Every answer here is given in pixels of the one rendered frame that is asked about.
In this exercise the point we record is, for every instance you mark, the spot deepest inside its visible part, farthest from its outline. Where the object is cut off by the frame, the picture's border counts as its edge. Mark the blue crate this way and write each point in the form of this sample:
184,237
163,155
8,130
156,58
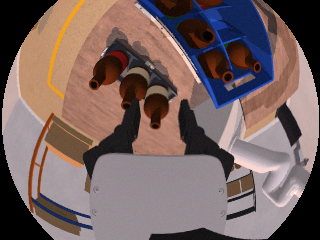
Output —
236,20

